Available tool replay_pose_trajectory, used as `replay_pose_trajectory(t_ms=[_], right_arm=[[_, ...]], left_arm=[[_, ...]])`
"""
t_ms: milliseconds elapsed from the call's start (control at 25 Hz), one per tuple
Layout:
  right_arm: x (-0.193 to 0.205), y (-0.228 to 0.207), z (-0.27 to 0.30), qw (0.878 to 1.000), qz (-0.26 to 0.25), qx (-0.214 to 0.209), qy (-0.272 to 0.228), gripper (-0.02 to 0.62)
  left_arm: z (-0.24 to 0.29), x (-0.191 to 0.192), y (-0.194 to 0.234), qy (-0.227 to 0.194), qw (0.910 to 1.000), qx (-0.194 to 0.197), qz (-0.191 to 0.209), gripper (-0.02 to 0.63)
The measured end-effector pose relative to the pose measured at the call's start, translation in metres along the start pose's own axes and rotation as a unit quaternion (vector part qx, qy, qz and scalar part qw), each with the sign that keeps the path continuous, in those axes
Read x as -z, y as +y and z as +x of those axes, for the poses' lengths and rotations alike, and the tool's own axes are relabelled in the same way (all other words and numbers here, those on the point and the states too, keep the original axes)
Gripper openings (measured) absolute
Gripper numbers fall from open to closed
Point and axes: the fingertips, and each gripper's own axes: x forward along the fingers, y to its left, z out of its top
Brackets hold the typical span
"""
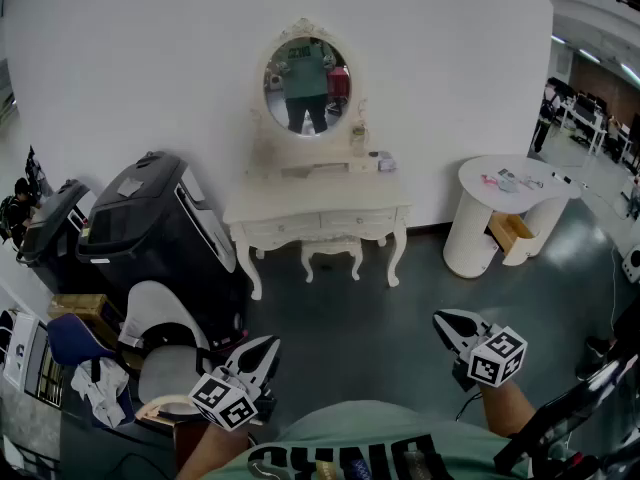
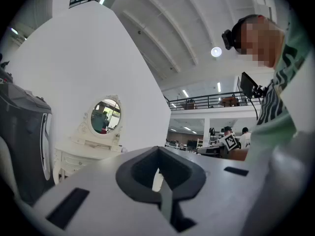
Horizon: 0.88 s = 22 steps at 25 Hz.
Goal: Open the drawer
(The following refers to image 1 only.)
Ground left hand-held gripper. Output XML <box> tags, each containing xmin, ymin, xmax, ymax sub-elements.
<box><xmin>188</xmin><ymin>336</ymin><xmax>282</xmax><ymax>432</ymax></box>

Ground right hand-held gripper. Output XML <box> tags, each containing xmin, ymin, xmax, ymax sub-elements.
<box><xmin>432</xmin><ymin>308</ymin><xmax>529</xmax><ymax>392</ymax></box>

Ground person's right forearm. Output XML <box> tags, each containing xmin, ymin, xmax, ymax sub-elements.
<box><xmin>478</xmin><ymin>380</ymin><xmax>539</xmax><ymax>439</ymax></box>

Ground person's left forearm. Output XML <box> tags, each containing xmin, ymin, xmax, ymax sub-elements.
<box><xmin>175</xmin><ymin>420</ymin><xmax>256</xmax><ymax>480</ymax></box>

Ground white dressing table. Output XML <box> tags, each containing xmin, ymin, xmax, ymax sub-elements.
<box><xmin>222</xmin><ymin>16</ymin><xmax>414</xmax><ymax>302</ymax></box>

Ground grey white armchair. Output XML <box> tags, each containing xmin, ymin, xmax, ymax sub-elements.
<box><xmin>117</xmin><ymin>280</ymin><xmax>214</xmax><ymax>405</ymax></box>

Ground person's green printed t-shirt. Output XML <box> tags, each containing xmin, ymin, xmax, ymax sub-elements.
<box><xmin>199</xmin><ymin>399</ymin><xmax>531</xmax><ymax>480</ymax></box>

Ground black chest-mounted phone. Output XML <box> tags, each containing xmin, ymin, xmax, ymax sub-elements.
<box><xmin>492</xmin><ymin>340</ymin><xmax>640</xmax><ymax>475</ymax></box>

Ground white crumpled cloth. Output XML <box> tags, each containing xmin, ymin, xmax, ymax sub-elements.
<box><xmin>70</xmin><ymin>356</ymin><xmax>132</xmax><ymax>429</ymax></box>

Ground white curved side table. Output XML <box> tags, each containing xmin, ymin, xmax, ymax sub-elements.
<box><xmin>442</xmin><ymin>153</ymin><xmax>584</xmax><ymax>280</ymax></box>

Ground large black massage chair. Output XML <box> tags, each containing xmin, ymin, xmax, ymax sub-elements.
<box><xmin>74</xmin><ymin>150</ymin><xmax>249</xmax><ymax>352</ymax></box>

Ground blue office chair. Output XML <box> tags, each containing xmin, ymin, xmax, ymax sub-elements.
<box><xmin>46</xmin><ymin>312</ymin><xmax>146</xmax><ymax>429</ymax></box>

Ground brown cardboard box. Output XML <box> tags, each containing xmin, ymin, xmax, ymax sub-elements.
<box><xmin>47</xmin><ymin>292</ymin><xmax>124</xmax><ymax>342</ymax></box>

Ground clear glass jar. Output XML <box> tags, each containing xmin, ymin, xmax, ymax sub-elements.
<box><xmin>350</xmin><ymin>121</ymin><xmax>370</xmax><ymax>157</ymax></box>

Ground white carton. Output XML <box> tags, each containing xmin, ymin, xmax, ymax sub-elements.
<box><xmin>2</xmin><ymin>310</ymin><xmax>50</xmax><ymax>394</ymax></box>

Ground white office desk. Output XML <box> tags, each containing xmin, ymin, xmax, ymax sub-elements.
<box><xmin>558</xmin><ymin>92</ymin><xmax>610</xmax><ymax>157</ymax></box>

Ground oval white-framed mirror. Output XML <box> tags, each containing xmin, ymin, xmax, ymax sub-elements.
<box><xmin>251</xmin><ymin>16</ymin><xmax>368</xmax><ymax>152</ymax></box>

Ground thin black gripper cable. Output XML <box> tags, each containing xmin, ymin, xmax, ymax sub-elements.
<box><xmin>453</xmin><ymin>390</ymin><xmax>484</xmax><ymax>423</ymax></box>

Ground white wall cable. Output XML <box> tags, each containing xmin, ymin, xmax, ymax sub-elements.
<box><xmin>607</xmin><ymin>245</ymin><xmax>624</xmax><ymax>330</ymax></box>

